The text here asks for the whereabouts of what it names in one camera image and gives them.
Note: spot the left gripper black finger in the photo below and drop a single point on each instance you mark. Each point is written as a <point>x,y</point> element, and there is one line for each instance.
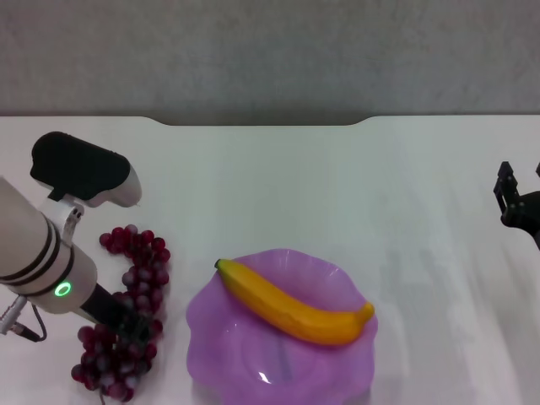
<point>138,322</point>
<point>124,335</point>

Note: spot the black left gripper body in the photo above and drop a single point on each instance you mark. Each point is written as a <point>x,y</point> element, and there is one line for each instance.
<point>105,310</point>

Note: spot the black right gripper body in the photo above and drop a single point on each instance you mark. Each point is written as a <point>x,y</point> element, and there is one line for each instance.
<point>527,215</point>

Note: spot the red purple grape bunch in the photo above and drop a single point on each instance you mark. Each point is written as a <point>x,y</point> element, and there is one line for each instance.
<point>143,274</point>

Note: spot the yellow plastic banana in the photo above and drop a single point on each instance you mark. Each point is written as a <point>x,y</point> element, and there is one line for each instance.
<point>295,308</point>

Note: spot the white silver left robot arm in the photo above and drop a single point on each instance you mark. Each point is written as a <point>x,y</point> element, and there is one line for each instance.
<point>29,244</point>

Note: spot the purple wavy plastic plate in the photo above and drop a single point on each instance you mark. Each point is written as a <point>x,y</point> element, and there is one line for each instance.
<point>236,337</point>

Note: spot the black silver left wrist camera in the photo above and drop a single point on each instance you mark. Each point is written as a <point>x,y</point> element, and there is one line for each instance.
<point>80,173</point>

